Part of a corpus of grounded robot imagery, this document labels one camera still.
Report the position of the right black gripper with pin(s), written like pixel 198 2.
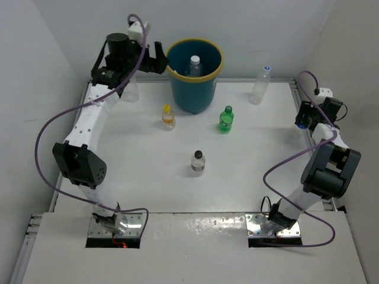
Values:
pixel 306 107

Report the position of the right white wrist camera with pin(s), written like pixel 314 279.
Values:
pixel 321 94

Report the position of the small bottle black cap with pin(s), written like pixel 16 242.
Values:
pixel 197 163

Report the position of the green plastic bottle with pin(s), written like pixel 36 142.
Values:
pixel 226 120

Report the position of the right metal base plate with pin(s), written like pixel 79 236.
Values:
pixel 258 227

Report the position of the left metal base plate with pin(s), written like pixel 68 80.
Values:
pixel 122 226

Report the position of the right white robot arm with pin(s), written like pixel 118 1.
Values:
pixel 330 169

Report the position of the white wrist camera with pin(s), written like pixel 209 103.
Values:
pixel 135 31
pixel 321 94

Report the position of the blue bin yellow rim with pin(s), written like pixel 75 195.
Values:
pixel 194 95

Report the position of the bottle with blue label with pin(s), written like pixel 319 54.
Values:
pixel 303 124

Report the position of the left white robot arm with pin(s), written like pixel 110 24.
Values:
pixel 77 157

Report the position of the square clear bottle white cap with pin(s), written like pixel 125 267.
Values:
pixel 194 68

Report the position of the small bottle yellow cap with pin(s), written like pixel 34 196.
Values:
pixel 168 117

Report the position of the metal base plate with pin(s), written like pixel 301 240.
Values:
pixel 258 227
pixel 122 226

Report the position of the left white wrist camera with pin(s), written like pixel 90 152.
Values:
pixel 135 31

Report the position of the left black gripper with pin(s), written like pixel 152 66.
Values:
pixel 153 64

